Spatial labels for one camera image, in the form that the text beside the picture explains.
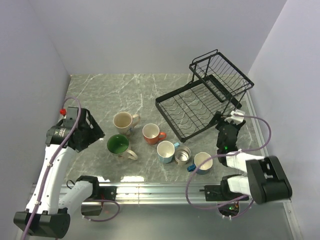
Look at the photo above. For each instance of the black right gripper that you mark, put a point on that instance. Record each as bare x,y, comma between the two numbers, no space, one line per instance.
219,118

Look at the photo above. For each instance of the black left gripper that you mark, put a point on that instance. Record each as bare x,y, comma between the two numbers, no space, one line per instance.
95,133

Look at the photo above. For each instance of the green inside floral mug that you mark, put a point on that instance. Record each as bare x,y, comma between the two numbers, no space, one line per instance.
119,146

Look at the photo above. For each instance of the beige floral mug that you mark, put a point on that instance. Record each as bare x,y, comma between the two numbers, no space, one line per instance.
125,122

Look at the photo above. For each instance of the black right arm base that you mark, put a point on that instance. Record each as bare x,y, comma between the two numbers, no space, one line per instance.
215,193

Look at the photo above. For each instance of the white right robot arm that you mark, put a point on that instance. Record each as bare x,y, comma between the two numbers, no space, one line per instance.
264,179

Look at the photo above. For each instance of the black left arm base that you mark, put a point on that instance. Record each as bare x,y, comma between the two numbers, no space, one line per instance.
105,193

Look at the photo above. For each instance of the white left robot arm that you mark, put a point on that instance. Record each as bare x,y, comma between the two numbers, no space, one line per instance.
47,214

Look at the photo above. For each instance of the stainless steel cup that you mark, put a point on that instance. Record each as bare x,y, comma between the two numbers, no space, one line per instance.
182,155

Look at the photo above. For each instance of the orange mug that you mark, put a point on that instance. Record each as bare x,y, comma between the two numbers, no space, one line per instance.
152,134

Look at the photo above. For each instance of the light blue mug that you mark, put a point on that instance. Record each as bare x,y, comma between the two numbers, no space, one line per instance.
166,151

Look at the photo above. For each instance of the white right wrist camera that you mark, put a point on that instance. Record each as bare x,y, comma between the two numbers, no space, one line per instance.
236,117

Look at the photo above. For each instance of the dark blue handled mug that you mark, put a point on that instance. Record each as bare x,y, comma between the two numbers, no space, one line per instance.
203,162

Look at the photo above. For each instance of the black wire dish rack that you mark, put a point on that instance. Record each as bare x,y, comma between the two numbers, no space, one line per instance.
215,90

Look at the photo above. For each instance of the aluminium mounting rail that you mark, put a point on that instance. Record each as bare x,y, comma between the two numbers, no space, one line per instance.
127,193

